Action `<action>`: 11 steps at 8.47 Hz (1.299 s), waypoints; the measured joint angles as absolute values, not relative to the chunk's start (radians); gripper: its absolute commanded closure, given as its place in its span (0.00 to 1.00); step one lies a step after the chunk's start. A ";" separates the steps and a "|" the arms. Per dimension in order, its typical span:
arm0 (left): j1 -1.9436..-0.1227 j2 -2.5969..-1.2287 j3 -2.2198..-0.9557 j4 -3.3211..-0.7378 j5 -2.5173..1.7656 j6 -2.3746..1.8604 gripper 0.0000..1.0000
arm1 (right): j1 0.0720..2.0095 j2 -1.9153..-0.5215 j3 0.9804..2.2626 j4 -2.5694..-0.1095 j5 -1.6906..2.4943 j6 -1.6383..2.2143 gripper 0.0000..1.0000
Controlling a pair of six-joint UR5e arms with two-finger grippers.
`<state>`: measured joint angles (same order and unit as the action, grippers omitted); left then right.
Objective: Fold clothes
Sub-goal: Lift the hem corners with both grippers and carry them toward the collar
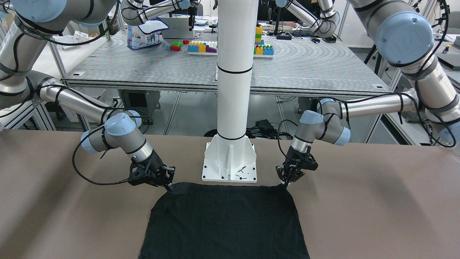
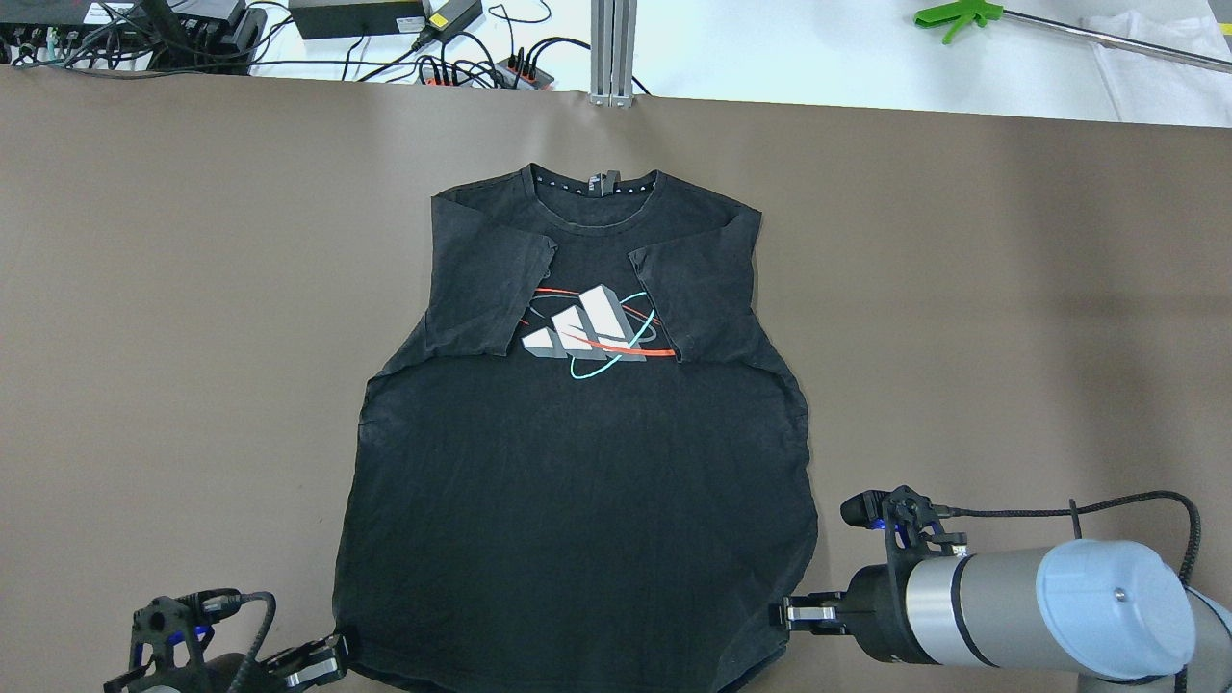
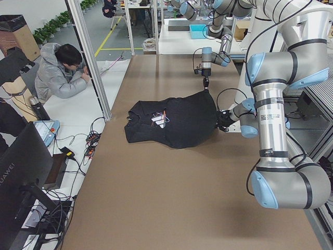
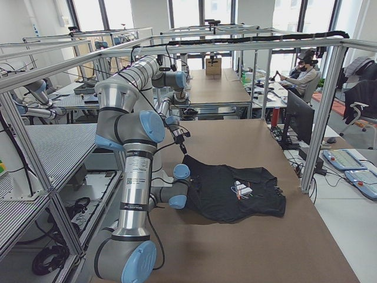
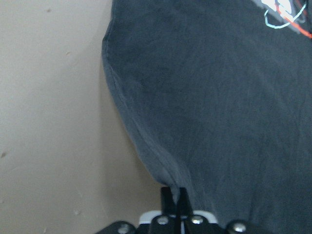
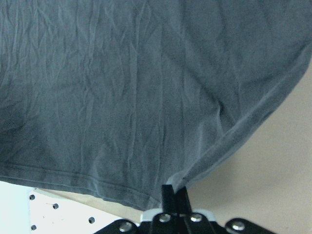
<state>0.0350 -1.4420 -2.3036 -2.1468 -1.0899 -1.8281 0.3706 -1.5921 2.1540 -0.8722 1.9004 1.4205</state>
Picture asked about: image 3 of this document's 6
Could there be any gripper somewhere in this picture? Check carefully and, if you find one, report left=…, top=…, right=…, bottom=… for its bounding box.
left=217, top=110, right=234, bottom=128
left=201, top=68, right=211, bottom=90

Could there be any black printed t-shirt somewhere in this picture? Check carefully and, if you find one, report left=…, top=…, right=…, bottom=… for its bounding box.
left=124, top=90, right=217, bottom=148

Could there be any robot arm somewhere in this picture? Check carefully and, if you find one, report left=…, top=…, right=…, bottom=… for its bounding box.
left=213, top=1, right=332, bottom=209
left=205, top=1, right=253, bottom=67

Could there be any blue plastic tray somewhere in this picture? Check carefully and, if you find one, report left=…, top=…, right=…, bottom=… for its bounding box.
left=189, top=24, right=214, bottom=40

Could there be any person in grey jacket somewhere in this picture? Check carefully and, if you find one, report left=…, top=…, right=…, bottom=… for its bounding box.
left=35, top=43, right=90, bottom=104

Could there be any teach pendant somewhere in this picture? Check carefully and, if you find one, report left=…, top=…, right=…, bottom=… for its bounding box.
left=33, top=120, right=60, bottom=146

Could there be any cardboard box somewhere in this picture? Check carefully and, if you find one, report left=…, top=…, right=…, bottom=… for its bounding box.
left=1, top=15, right=40, bottom=61

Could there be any black Huawei monitor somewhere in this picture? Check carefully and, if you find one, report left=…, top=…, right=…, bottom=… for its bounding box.
left=1, top=122, right=56, bottom=249

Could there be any aluminium frame post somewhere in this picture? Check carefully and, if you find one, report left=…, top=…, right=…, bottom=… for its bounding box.
left=65, top=0, right=112, bottom=121

